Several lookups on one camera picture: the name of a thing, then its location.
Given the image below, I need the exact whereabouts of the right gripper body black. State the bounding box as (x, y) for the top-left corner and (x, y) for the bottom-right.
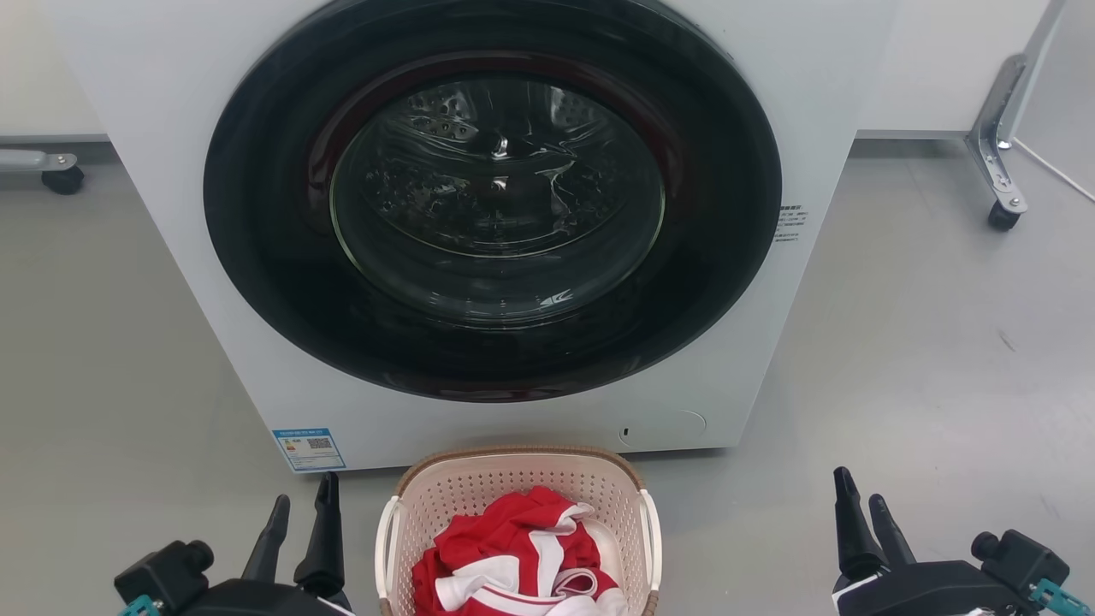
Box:
(833, 560), (1021, 616)

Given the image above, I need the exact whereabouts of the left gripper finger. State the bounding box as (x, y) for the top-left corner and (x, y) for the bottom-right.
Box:
(294, 472), (346, 598)
(242, 495), (293, 583)

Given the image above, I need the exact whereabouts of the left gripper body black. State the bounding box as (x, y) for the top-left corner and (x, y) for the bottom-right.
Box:
(175, 578), (357, 616)

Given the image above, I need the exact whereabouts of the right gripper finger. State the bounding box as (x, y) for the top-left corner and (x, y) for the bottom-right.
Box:
(833, 466), (888, 582)
(868, 495), (917, 568)

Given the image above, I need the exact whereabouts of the cream perforated laundry basket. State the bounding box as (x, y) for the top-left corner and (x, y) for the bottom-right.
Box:
(374, 445), (664, 616)

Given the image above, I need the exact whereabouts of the blue energy label sticker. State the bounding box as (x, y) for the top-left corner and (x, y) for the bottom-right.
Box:
(271, 427), (348, 474)

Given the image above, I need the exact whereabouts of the red and white garment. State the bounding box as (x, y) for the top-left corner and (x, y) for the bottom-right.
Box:
(411, 486), (630, 616)

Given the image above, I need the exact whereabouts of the round white filter cover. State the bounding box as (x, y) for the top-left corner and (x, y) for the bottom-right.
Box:
(617, 408), (708, 448)

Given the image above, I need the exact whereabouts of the small printed text sticker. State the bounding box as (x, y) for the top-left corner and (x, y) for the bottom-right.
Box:
(773, 203), (810, 246)

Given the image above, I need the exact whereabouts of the round black washer door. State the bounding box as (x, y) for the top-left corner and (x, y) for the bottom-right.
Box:
(203, 0), (783, 403)

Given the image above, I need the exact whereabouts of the white washing machine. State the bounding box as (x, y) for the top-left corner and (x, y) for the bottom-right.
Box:
(41, 0), (899, 474)

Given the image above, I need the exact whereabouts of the thin white cable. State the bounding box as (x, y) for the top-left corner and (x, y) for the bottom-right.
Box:
(1013, 137), (1095, 205)

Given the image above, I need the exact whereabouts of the metal frame leg bracket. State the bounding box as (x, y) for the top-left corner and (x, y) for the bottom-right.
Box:
(966, 54), (1030, 216)

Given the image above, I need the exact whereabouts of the grey frame leg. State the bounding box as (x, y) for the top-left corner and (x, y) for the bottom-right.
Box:
(0, 149), (79, 174)

